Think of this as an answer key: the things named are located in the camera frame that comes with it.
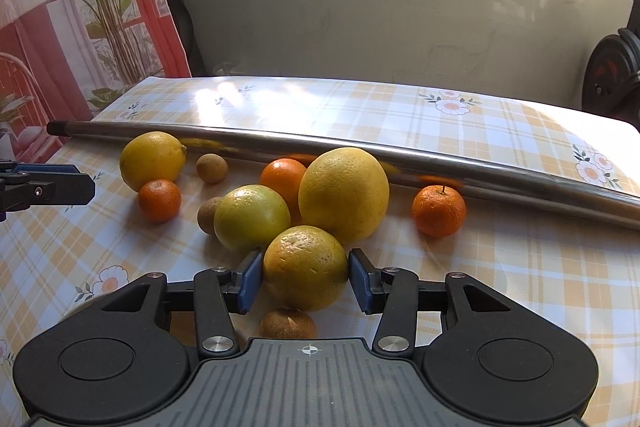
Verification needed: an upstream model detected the yellow-green orange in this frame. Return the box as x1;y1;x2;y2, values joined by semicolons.
214;185;291;254

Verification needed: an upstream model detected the brown kiwi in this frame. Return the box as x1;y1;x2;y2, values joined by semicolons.
197;197;224;235
258;308;318;341

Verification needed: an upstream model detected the yellow lemon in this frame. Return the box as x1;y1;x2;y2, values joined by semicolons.
119;132;188;192

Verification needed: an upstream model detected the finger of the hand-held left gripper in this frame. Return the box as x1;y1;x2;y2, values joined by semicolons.
0;159;96;222

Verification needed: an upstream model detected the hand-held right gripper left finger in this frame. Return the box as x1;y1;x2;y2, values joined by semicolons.
100;248;264;358

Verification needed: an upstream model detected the printed backdrop cloth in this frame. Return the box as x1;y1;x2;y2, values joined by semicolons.
0;0;193;158

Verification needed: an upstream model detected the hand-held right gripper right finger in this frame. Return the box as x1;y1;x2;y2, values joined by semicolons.
348;248;513;355

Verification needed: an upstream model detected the long metal pole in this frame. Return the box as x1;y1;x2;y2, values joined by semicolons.
46;120;640;230

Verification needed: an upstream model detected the large yellow grapefruit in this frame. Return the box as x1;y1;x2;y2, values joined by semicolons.
298;147;390;244

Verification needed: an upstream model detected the checked floral tablecloth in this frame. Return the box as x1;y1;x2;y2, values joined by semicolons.
0;76;640;427

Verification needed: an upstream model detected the small round brown fruit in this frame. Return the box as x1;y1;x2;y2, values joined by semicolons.
195;154;229;184

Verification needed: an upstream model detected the black exercise bike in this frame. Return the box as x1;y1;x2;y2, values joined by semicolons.
582;0;640;130

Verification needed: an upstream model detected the mandarin with stem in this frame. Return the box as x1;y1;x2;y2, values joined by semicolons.
411;182;467;238

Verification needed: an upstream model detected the yellow-orange mottled orange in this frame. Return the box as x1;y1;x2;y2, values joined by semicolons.
263;225;349;312

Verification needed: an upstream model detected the small mandarin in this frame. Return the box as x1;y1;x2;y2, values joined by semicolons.
138;179;182;224

